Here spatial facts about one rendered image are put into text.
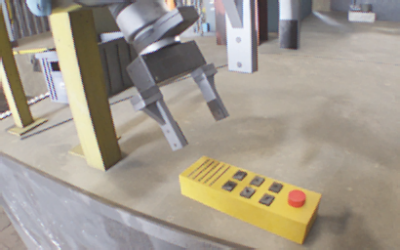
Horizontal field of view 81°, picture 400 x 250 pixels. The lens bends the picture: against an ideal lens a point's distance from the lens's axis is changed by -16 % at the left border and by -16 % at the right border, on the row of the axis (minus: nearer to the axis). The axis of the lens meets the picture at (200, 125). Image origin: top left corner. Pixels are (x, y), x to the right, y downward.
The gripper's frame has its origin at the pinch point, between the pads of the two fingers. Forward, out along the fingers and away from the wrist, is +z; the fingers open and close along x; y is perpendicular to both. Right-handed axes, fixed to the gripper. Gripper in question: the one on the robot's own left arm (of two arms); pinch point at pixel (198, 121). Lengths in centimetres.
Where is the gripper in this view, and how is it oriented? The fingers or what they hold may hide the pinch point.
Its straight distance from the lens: 46.4
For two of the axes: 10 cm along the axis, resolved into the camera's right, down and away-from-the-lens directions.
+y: -6.5, 2.6, 7.2
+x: -6.1, 3.9, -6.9
